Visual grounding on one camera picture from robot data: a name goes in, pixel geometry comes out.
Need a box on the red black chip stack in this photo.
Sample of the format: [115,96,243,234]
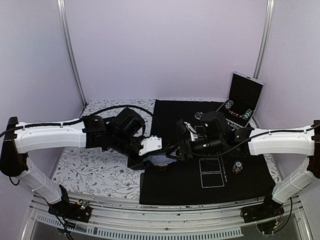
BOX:
[158,165,167,171]

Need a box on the blue card deck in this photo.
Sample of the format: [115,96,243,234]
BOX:
[144,154,176,166]

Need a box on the right chip stack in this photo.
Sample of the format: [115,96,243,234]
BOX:
[242,109,253,121]

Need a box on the floral tablecloth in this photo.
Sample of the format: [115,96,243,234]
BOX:
[52,99,156,200]

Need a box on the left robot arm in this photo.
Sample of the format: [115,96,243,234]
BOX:
[0,105,162,217]

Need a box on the left aluminium post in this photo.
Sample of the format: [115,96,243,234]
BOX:
[56,0,87,108]

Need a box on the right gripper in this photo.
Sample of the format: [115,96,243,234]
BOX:
[166,136,224,162]

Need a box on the black poker mat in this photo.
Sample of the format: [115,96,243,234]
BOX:
[139,100,275,206]

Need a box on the aluminium front rail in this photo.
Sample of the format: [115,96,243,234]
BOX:
[21,192,316,240]

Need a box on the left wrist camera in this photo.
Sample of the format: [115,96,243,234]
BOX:
[138,136,162,156]

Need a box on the aluminium post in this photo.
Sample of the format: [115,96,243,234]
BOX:
[253,0,275,79]
[56,0,87,108]

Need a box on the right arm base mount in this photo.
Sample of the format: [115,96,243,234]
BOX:
[240,198,285,235]

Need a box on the left chip stack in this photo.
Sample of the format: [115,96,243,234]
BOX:
[224,100,234,110]

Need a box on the aluminium poker chip case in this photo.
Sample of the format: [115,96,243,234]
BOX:
[217,71,264,128]

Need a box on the black dealer button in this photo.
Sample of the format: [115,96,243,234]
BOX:
[194,112,204,120]

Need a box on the right aluminium post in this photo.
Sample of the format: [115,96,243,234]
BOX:
[253,0,275,79]

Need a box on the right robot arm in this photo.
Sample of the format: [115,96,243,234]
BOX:
[177,111,320,218]

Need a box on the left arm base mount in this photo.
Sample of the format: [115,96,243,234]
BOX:
[48,184,93,223]

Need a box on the blue white chip stack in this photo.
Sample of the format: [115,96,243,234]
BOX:
[232,161,243,174]

